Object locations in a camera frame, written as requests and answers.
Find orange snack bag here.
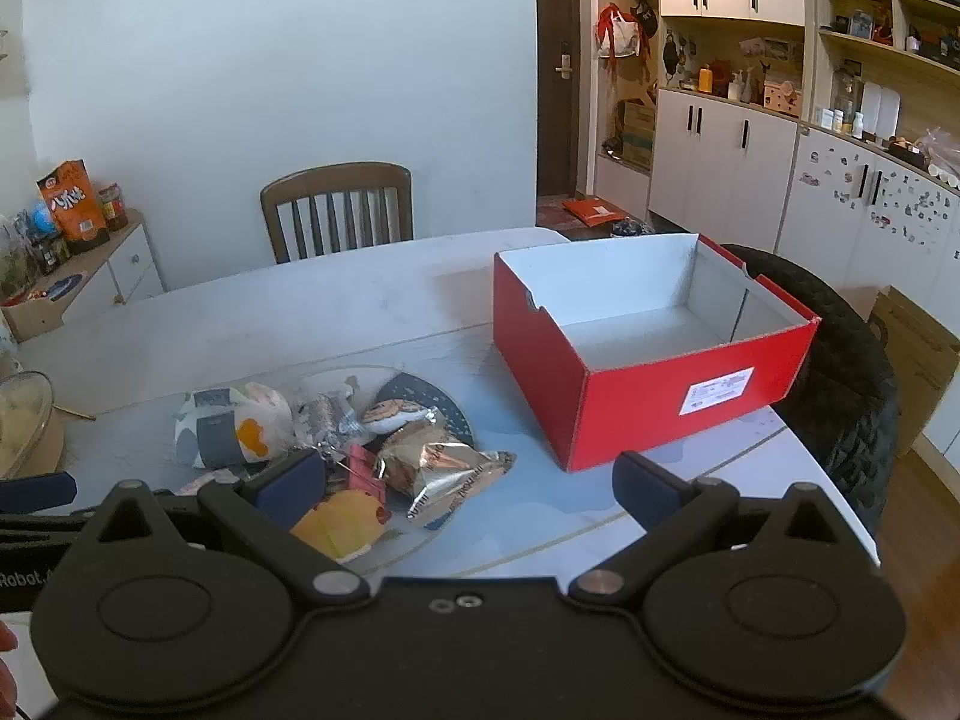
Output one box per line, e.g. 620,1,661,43
37,159,112,255

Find dark brown door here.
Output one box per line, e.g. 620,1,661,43
535,0,602,200

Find red and white plastic bag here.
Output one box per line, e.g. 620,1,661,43
595,3,647,62

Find glass bowl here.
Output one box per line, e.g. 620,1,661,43
0,370,65,479

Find white cabinet with stickers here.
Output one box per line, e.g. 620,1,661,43
775,123,960,310

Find white lower cabinet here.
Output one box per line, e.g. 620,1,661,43
648,85,800,249

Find small red packet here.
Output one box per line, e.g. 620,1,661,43
347,443,388,505

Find blue snack bag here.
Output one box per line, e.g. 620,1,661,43
15,205,60,242

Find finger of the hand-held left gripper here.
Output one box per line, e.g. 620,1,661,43
0,510,102,547
0,471,77,515

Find red cardboard box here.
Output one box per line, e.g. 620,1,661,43
493,233,823,474

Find orange parcel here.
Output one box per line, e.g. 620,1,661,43
562,196,628,228

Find white side cabinet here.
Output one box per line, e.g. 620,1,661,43
0,208,167,332

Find clear plastic bag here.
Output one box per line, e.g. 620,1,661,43
292,375,376,460

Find stacked cardboard boxes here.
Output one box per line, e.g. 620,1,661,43
616,99,658,170

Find red jar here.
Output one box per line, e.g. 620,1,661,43
97,181,129,232

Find white blue orange snack pack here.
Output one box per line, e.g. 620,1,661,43
173,382,294,470

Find brown wooden chair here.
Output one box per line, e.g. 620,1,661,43
259,162,415,266

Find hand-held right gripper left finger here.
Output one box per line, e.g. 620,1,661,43
64,450,370,612

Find white marble desktop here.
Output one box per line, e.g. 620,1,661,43
0,227,882,720

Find silver foil snack packet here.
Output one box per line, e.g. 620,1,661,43
375,420,519,530

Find person's left hand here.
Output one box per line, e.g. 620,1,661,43
0,619,20,700

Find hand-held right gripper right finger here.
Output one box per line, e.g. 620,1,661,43
570,452,878,608

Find wooden wall shelf unit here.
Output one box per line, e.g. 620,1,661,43
813,0,960,145

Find brown cardboard box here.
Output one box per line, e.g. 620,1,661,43
865,286,960,455

